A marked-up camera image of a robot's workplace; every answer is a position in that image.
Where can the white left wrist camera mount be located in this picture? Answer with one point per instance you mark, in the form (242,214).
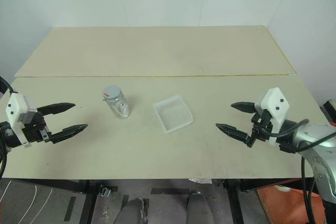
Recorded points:
(15,106)

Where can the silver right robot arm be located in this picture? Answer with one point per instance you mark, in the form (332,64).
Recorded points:
(319,134)

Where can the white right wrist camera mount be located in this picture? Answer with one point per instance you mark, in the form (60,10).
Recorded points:
(273,100)

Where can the small metal floor bracket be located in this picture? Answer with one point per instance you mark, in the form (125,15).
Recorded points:
(105,191)

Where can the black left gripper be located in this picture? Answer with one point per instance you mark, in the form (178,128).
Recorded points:
(34,129)

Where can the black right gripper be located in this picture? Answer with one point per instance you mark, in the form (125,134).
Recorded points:
(263,123)

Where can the white paper scrap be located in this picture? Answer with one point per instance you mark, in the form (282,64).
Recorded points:
(200,180)

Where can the dark grey rounded shape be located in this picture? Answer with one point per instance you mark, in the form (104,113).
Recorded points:
(131,211)
(199,208)

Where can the black floor tape strip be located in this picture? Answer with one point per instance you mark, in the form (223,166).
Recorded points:
(70,208)

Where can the beige board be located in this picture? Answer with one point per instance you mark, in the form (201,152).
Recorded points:
(157,51)

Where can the clear jar with grey lid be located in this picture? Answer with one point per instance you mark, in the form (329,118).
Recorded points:
(121,107)

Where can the clear square plastic container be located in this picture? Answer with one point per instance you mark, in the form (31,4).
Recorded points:
(173,113)

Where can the red and black equipment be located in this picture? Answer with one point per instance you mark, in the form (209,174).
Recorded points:
(329,113)

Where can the pale grey-blue jar lid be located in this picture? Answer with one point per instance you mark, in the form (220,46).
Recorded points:
(111,92)

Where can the orange floor mat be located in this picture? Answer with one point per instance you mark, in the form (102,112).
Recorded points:
(278,205)

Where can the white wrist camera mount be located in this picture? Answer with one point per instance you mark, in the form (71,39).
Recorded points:
(15,106)
(273,100)

